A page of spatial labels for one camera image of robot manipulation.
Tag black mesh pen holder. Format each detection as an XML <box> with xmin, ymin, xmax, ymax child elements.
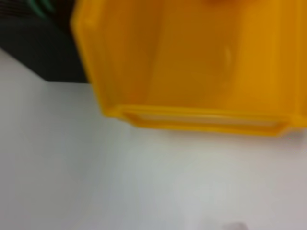
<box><xmin>0</xmin><ymin>0</ymin><xmax>93</xmax><ymax>83</ymax></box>

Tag yellow plastic bin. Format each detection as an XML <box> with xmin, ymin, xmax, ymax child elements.
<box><xmin>71</xmin><ymin>0</ymin><xmax>307</xmax><ymax>138</ymax></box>

